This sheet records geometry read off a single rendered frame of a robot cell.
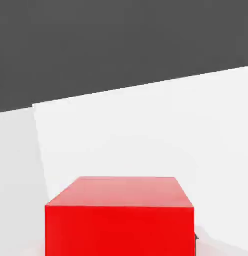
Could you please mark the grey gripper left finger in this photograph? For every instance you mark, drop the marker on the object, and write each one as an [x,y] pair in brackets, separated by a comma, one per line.
[38,251]

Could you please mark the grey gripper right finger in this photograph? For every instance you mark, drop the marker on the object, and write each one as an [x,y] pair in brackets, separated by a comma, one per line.
[202,246]

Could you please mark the small red cube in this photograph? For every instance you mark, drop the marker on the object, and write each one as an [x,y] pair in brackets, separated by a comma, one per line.
[119,230]

